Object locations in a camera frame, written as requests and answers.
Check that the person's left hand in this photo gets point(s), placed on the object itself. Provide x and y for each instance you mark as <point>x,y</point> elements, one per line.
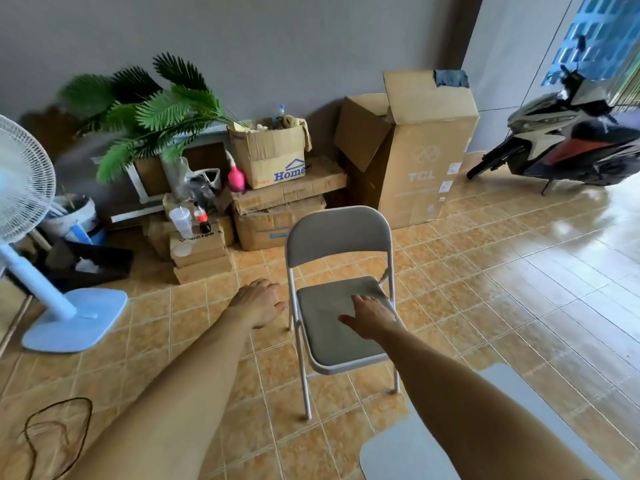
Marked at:
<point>257,304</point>

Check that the person's right hand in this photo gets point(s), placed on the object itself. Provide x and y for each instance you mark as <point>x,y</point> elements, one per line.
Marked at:
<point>372,319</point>

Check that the person's left thumb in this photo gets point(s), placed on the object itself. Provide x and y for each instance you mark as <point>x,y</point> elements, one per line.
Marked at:
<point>279,307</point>

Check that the person's right thumb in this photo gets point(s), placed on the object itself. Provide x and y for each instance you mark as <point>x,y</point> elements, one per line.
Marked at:
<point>349,320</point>

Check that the person's right forearm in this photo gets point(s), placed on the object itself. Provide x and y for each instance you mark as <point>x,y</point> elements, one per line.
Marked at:
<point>480,409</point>

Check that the person's left forearm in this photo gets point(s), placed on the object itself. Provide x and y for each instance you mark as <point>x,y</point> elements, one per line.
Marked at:
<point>170,409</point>

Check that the small cardboard box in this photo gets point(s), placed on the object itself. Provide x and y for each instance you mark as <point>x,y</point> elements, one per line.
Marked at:
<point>202,247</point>
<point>205,272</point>

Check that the flat cardboard box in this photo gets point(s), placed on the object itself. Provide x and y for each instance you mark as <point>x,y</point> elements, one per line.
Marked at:
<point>275,224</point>
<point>295,187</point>

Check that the grey folding chair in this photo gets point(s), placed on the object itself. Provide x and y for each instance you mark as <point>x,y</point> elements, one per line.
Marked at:
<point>332,234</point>

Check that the dark soda bottle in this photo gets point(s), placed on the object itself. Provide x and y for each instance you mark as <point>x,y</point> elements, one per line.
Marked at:
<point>202,219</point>

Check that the clear plastic cup with lid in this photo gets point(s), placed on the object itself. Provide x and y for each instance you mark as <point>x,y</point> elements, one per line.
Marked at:
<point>182,222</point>

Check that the pink spray bottle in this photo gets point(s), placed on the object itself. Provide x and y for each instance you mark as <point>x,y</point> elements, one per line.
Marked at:
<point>236,178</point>

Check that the clear plastic bag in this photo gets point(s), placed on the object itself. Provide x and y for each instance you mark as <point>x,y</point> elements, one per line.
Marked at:
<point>192,182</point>

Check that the cardboard box with blue print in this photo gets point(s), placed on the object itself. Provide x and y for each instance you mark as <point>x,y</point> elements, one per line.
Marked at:
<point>267,154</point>

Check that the tall cardboard box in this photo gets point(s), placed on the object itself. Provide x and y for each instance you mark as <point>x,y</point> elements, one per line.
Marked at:
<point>430,149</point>

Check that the clear plastic bottle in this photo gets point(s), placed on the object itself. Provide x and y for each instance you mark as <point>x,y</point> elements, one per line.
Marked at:
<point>282,114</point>

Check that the open brown cardboard box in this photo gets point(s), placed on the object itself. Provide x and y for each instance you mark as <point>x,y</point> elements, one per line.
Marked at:
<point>360,127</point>

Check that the black bag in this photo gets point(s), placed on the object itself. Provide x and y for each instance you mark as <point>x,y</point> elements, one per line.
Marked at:
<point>85,262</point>

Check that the white bucket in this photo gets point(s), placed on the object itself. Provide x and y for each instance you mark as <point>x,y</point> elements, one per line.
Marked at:
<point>75,217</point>

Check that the green artificial palm plant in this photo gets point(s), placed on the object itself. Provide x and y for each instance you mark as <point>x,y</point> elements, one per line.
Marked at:
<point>150,112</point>

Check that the dark cloth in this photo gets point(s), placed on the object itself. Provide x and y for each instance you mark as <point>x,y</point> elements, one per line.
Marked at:
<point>451,78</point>

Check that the white standing fan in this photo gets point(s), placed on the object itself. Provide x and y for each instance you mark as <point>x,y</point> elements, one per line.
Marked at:
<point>25,179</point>

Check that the black and white motor scooter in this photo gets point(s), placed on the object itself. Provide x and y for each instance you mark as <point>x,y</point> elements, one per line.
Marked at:
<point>575,139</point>

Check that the blue window grille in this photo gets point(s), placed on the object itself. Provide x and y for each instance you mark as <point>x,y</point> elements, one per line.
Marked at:
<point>595,34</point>

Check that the white frame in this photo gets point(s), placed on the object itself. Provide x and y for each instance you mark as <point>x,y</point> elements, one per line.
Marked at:
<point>137,187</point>

